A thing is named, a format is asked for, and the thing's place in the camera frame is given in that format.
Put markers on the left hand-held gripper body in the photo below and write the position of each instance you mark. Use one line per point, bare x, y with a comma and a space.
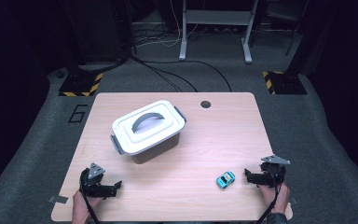
90, 183

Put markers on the black yellow striped stand base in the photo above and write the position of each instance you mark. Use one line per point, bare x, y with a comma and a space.
79, 84
286, 83

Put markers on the brown plastic storage box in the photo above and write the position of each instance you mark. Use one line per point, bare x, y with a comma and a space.
155, 153

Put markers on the white metal stand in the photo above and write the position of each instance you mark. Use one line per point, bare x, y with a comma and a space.
217, 17

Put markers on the person's right hand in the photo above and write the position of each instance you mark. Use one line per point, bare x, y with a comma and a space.
281, 199

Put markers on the blue toy car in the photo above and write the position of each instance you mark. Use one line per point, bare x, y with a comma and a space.
225, 179

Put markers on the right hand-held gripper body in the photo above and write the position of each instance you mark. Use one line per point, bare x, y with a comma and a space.
273, 172

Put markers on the person's left hand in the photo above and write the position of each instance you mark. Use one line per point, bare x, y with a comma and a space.
80, 207

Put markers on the grey tape piece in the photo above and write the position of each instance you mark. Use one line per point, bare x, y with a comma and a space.
58, 199

